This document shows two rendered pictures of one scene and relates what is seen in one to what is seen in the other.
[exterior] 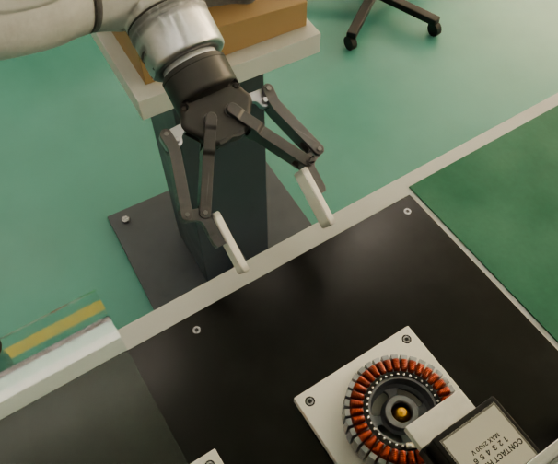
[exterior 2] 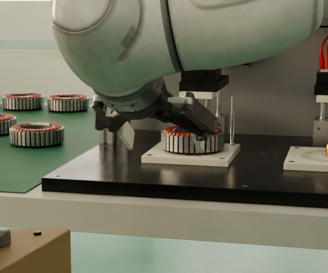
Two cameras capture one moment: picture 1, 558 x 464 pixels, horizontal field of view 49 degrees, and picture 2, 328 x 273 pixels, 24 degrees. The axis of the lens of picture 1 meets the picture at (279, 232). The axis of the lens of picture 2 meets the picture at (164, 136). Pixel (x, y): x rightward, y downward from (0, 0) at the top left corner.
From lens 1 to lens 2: 1.48 m
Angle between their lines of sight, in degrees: 103
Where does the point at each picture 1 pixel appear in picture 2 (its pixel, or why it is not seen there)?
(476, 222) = (26, 177)
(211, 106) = not seen: hidden behind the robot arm
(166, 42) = not seen: hidden behind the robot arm
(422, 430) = (207, 92)
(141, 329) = (275, 210)
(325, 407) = (217, 156)
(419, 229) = (67, 171)
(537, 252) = (26, 168)
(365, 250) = (109, 175)
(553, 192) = not seen: outside the picture
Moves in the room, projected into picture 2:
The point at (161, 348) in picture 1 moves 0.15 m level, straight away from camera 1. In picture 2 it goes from (274, 187) to (249, 213)
